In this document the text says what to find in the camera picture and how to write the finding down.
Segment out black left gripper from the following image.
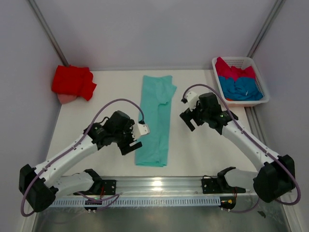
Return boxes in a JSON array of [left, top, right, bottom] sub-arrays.
[[113, 120, 142, 155]]

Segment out teal t shirt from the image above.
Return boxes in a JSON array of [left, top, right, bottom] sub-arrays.
[[135, 75, 177, 167]]

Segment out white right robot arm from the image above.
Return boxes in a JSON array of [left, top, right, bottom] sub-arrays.
[[180, 91, 296, 203]]

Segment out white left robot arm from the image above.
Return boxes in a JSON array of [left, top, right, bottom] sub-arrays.
[[19, 111, 150, 213]]

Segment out blue t shirt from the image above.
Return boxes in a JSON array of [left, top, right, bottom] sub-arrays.
[[219, 76, 263, 101]]

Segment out magenta t shirt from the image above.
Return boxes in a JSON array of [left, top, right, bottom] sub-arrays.
[[215, 57, 256, 81]]

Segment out white plastic basket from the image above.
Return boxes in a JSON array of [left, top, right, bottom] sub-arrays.
[[212, 57, 270, 107]]

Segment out pink folded t shirt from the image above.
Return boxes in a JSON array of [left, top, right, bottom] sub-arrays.
[[57, 94, 77, 104]]

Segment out red folded t shirt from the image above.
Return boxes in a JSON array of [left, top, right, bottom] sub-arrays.
[[51, 65, 97, 101]]

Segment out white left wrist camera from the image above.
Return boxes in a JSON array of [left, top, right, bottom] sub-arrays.
[[132, 123, 150, 140]]

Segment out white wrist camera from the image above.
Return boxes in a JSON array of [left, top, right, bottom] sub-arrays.
[[132, 123, 150, 140], [181, 91, 199, 111]]

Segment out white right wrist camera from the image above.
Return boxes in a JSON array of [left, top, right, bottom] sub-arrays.
[[181, 91, 199, 111]]

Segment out aluminium mounting rail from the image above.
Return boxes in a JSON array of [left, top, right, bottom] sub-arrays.
[[47, 172, 254, 198]]

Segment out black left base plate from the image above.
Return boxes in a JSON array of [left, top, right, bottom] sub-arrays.
[[80, 179, 116, 196]]

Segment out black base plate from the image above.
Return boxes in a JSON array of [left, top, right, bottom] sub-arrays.
[[201, 176, 246, 194], [80, 179, 116, 196]]

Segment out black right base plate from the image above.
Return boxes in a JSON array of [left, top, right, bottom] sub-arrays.
[[201, 176, 246, 194]]

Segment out white slotted cable duct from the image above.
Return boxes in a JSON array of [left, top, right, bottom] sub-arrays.
[[51, 196, 221, 207]]

